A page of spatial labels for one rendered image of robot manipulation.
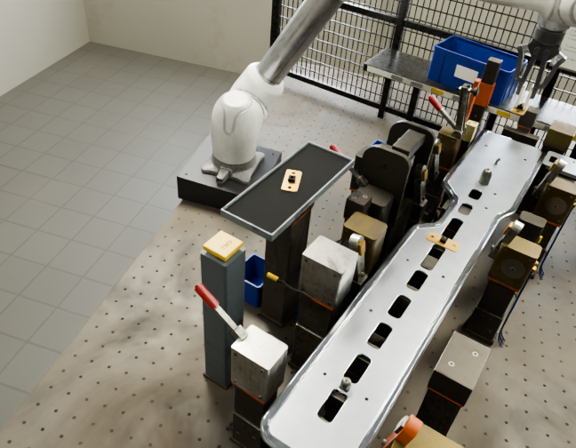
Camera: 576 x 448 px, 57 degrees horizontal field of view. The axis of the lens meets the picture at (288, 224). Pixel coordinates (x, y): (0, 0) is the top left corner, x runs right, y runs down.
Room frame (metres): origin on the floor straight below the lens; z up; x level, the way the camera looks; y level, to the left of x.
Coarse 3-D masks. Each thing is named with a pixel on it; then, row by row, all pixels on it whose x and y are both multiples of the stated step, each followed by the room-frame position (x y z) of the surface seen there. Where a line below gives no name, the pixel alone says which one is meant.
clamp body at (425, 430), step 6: (426, 426) 0.49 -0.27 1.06; (420, 432) 0.48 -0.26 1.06; (426, 432) 0.48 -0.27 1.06; (432, 432) 0.48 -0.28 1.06; (414, 438) 0.47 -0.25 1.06; (420, 438) 0.47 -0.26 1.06; (426, 438) 0.47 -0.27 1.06; (432, 438) 0.47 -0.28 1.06; (438, 438) 0.47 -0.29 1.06; (444, 438) 0.48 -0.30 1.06; (396, 444) 0.46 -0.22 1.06; (402, 444) 0.46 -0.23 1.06; (408, 444) 0.46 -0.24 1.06; (414, 444) 0.46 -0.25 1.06; (420, 444) 0.46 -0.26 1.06; (426, 444) 0.46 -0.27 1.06; (432, 444) 0.46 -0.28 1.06; (438, 444) 0.46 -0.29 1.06; (444, 444) 0.46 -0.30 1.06; (450, 444) 0.46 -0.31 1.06; (456, 444) 0.47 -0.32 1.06
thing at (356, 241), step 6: (354, 234) 0.93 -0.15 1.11; (354, 240) 0.91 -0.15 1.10; (360, 240) 0.92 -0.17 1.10; (348, 246) 0.91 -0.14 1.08; (354, 246) 0.90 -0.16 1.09; (360, 246) 0.90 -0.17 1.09; (360, 252) 0.90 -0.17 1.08; (360, 258) 0.91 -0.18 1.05; (360, 264) 0.91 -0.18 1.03; (360, 270) 0.90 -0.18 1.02; (354, 276) 0.90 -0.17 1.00; (360, 276) 0.90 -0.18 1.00
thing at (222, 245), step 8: (224, 232) 0.83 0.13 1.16; (216, 240) 0.81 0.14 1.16; (224, 240) 0.81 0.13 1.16; (232, 240) 0.81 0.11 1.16; (208, 248) 0.78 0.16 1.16; (216, 248) 0.78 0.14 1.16; (224, 248) 0.78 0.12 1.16; (232, 248) 0.79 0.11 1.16; (216, 256) 0.77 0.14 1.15; (224, 256) 0.76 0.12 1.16
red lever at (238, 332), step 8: (200, 288) 0.69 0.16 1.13; (200, 296) 0.69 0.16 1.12; (208, 296) 0.69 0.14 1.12; (208, 304) 0.68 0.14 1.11; (216, 304) 0.68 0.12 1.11; (224, 312) 0.68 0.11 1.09; (224, 320) 0.66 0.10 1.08; (232, 328) 0.65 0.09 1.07; (240, 328) 0.65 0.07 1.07; (240, 336) 0.64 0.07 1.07
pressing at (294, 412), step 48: (480, 144) 1.57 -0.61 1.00; (480, 240) 1.08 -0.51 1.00; (384, 288) 0.87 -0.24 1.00; (432, 288) 0.89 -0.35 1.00; (336, 336) 0.72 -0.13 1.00; (432, 336) 0.75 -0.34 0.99; (288, 384) 0.59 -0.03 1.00; (336, 384) 0.60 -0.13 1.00; (384, 384) 0.61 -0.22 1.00; (288, 432) 0.49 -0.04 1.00; (336, 432) 0.50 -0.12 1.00
